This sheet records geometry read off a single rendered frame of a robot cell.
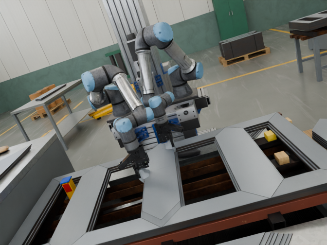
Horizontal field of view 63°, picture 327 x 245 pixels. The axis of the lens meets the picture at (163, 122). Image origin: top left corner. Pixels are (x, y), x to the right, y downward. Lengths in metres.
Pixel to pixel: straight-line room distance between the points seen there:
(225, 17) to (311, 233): 9.87
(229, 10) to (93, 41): 5.48
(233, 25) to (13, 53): 9.11
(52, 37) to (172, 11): 5.05
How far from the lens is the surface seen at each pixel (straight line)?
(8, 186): 1.71
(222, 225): 1.18
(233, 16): 10.72
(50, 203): 1.77
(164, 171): 1.49
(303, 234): 1.16
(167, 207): 1.23
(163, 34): 1.59
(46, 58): 12.71
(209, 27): 11.26
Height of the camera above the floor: 1.59
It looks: 20 degrees down
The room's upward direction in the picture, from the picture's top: 19 degrees counter-clockwise
